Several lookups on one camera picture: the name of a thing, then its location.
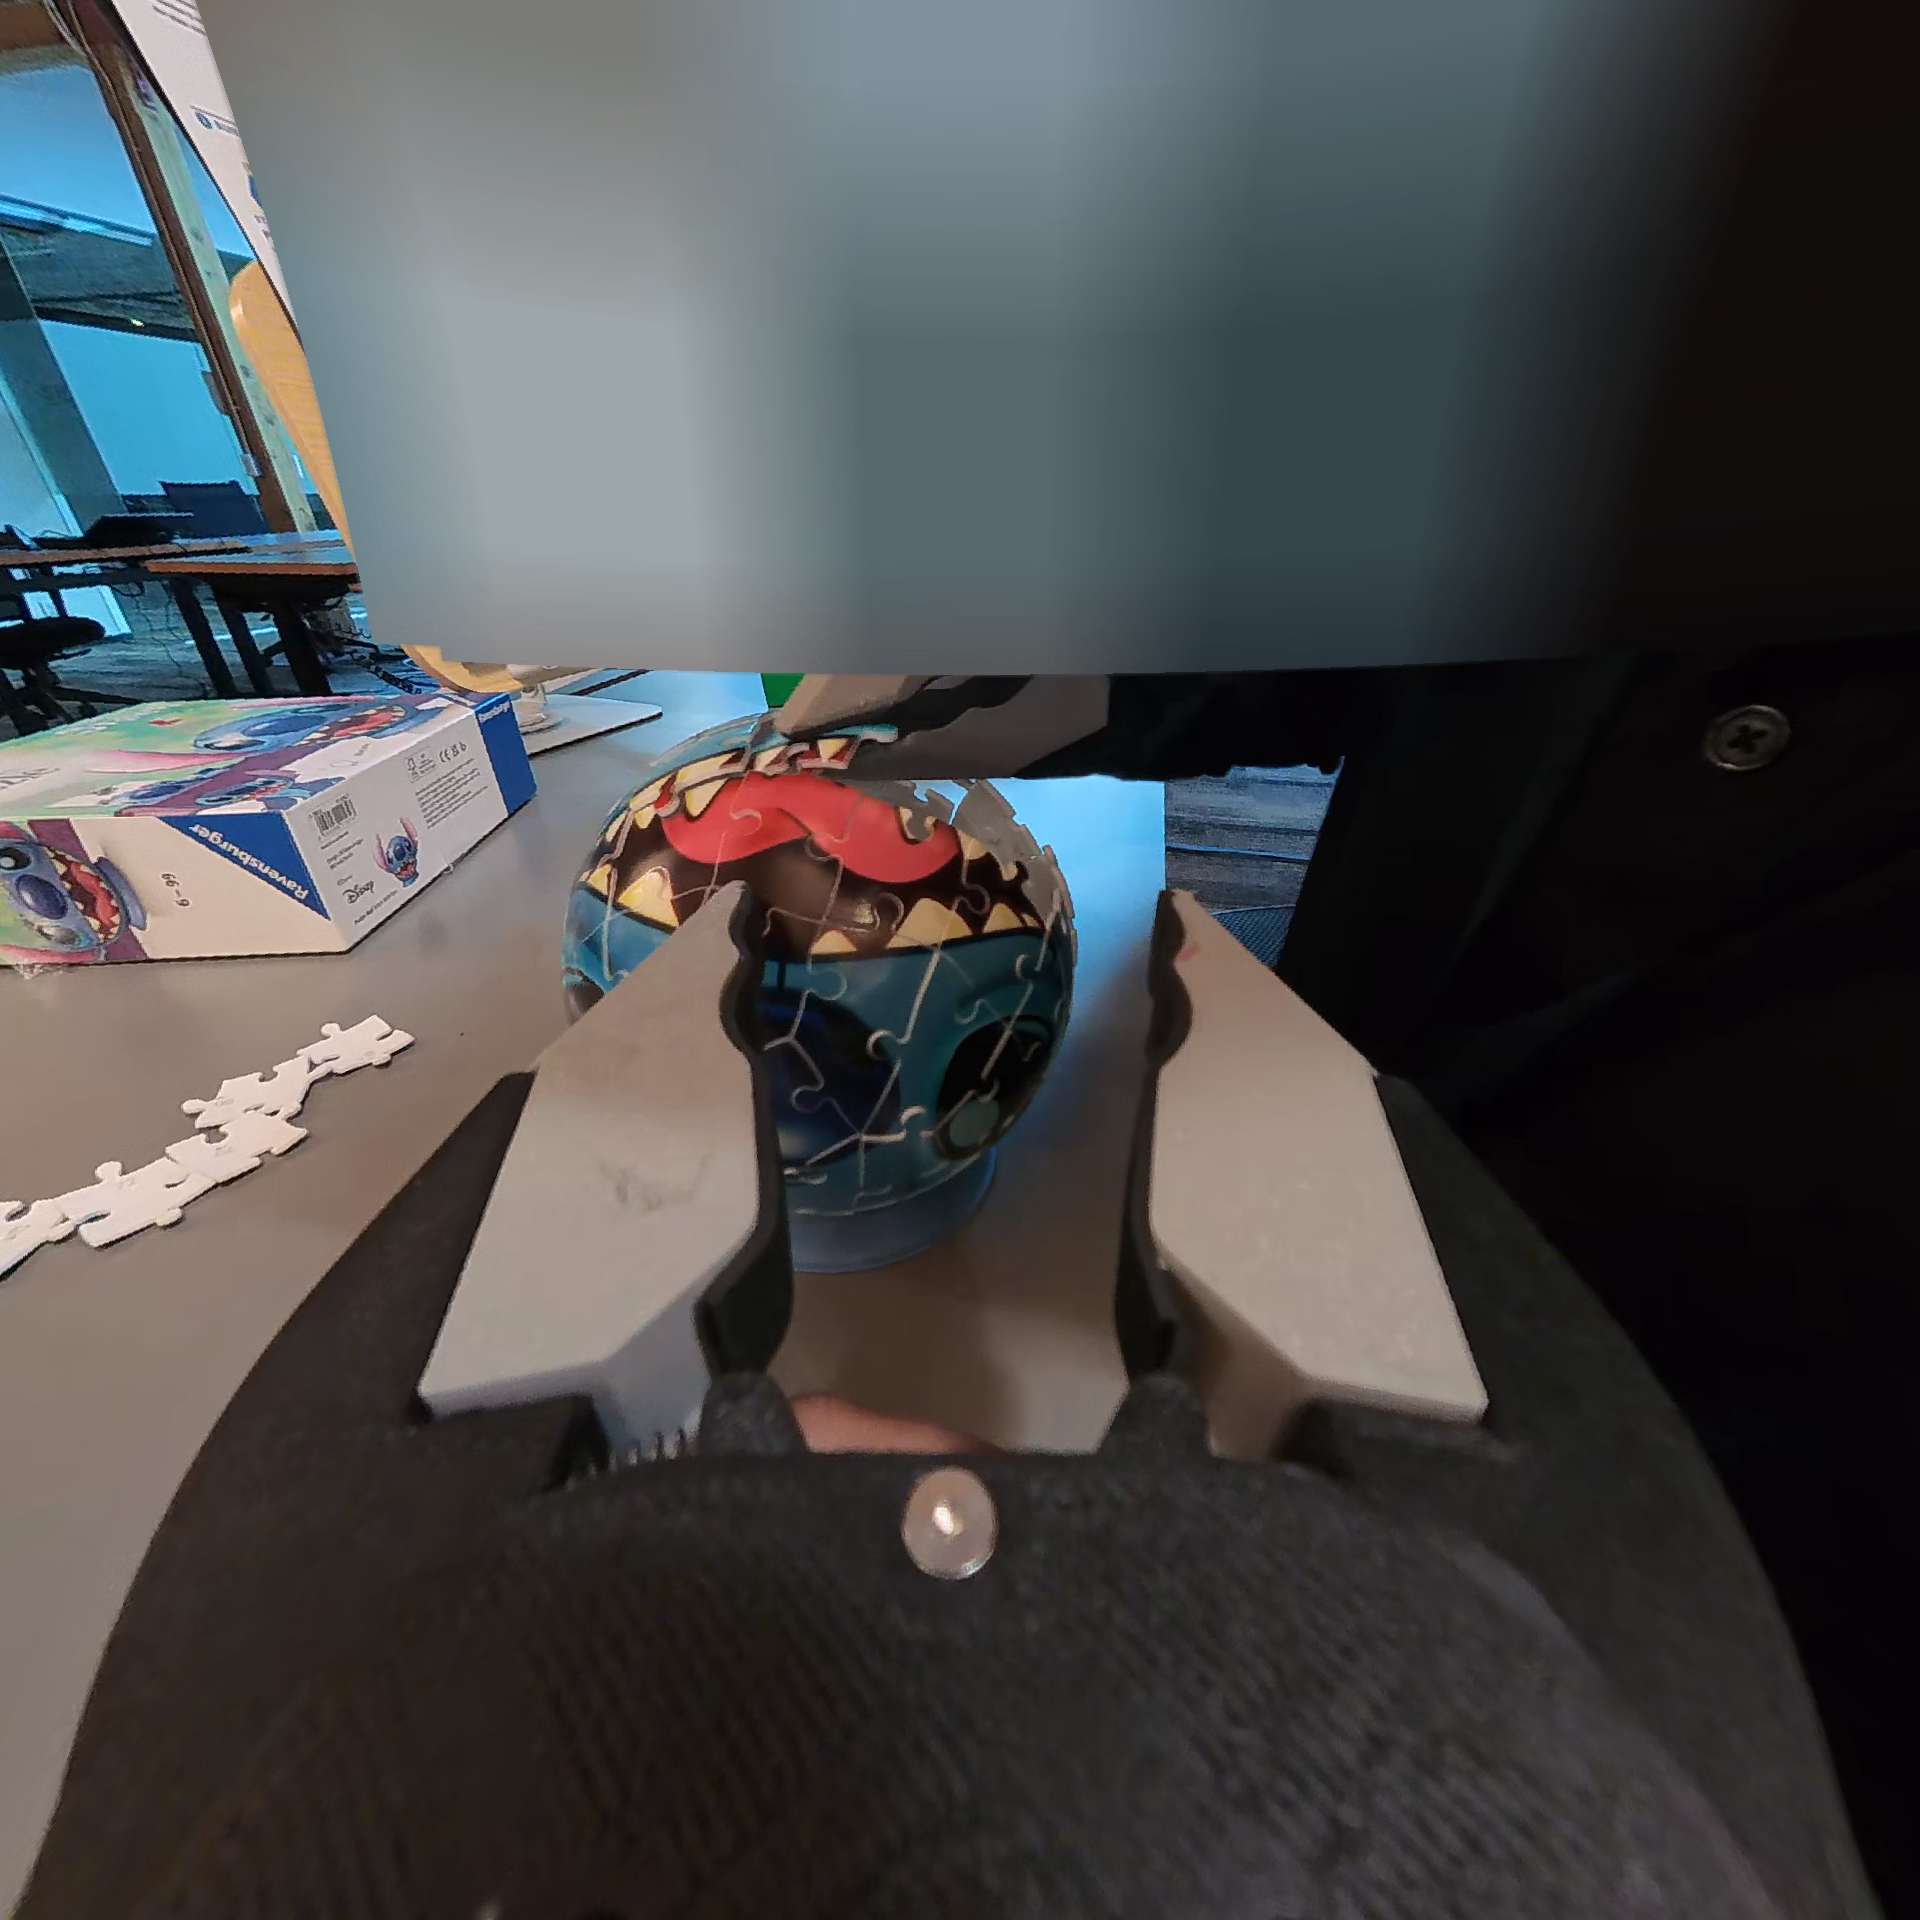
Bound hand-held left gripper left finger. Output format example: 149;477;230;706
413;888;794;1447

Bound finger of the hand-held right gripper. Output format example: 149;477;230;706
862;669;1114;788
778;669;945;742

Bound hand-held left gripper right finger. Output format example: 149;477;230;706
1114;890;1494;1468

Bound blue cartoon puzzle ball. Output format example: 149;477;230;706
564;723;1075;1226

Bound blue translucent ball stand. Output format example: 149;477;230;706
788;1157;998;1278

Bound row of white puzzle pieces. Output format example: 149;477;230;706
0;1014;413;1283

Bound printed puzzle box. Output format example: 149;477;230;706
0;699;542;971

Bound white flat stand base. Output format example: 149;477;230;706
515;669;666;757

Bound person's dark jacket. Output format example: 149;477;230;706
1051;645;1920;1879

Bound wooden desk with black legs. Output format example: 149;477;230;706
0;530;259;706
140;536;365;706

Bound black office chair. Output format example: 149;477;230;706
0;599;110;736

